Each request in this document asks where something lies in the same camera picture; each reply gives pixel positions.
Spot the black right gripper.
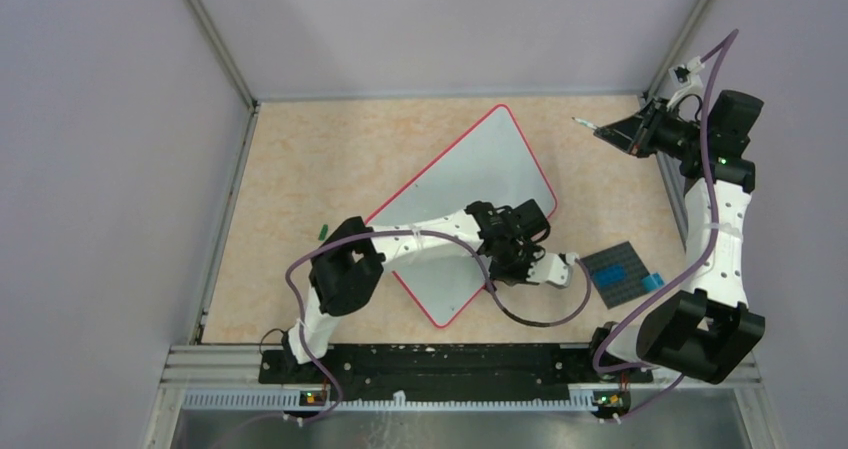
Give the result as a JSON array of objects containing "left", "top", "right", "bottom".
[{"left": 595, "top": 96, "right": 708, "bottom": 161}]

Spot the green white marker pen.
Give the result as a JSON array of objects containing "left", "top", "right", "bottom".
[{"left": 572, "top": 117, "right": 598, "bottom": 131}]

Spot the red-edged whiteboard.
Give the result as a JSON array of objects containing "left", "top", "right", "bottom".
[{"left": 366, "top": 104, "right": 558, "bottom": 328}]

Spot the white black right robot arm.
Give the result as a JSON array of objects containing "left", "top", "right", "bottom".
[{"left": 586, "top": 90, "right": 766, "bottom": 384}]

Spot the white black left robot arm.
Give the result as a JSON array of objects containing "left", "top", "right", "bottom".
[{"left": 282, "top": 199, "right": 571, "bottom": 383}]

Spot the blue lego brick on plate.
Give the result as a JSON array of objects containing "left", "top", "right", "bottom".
[{"left": 592, "top": 265, "right": 627, "bottom": 288}]

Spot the light blue lego brick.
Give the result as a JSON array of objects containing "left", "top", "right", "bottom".
[{"left": 641, "top": 273, "right": 665, "bottom": 293}]

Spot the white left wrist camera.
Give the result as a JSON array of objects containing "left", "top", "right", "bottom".
[{"left": 526, "top": 252, "right": 578, "bottom": 289}]

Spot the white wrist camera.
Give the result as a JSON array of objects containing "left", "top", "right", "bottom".
[
  {"left": 666, "top": 56, "right": 705, "bottom": 109},
  {"left": 526, "top": 252, "right": 578, "bottom": 289}
]

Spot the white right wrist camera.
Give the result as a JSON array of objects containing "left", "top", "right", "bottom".
[{"left": 666, "top": 56, "right": 705, "bottom": 109}]

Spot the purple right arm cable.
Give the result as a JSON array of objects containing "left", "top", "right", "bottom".
[{"left": 591, "top": 29, "right": 740, "bottom": 424}]

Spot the white slotted cable duct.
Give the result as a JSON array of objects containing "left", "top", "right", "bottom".
[{"left": 182, "top": 389, "right": 598, "bottom": 412}]

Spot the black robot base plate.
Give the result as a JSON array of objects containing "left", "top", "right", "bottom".
[{"left": 258, "top": 343, "right": 619, "bottom": 402}]

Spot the aluminium frame rail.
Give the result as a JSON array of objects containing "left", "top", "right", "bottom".
[{"left": 142, "top": 343, "right": 783, "bottom": 449}]

